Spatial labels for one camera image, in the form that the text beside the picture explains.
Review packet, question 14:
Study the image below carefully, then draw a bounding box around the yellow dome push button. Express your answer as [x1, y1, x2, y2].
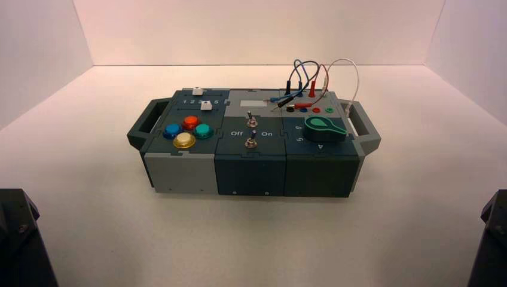
[173, 132, 197, 150]

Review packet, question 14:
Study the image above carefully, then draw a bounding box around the teal dome push button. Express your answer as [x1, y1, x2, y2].
[193, 123, 215, 140]

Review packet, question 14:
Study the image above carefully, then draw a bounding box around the white banana plug cable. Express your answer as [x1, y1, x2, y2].
[322, 58, 360, 117]

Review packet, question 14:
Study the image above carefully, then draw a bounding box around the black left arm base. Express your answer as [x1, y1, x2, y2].
[0, 188, 60, 287]

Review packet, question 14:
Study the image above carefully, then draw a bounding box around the black banana plug cable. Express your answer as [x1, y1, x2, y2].
[277, 60, 321, 108]

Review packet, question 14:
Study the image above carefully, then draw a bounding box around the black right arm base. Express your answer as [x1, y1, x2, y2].
[466, 190, 507, 287]

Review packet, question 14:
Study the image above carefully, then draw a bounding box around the red banana plug cable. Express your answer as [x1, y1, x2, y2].
[293, 63, 331, 109]

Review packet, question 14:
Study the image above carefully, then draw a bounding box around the red dome push button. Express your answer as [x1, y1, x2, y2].
[181, 115, 201, 131]

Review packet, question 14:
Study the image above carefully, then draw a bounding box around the blue dome push button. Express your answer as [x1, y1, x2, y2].
[163, 123, 182, 140]

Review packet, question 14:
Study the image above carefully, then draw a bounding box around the grey and teal control box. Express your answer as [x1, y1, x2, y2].
[126, 87, 382, 198]

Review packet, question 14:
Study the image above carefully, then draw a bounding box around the green rotary pointer knob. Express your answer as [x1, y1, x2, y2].
[304, 116, 349, 144]

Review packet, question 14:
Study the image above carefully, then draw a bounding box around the blue banana plug cable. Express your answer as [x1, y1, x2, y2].
[270, 59, 312, 103]

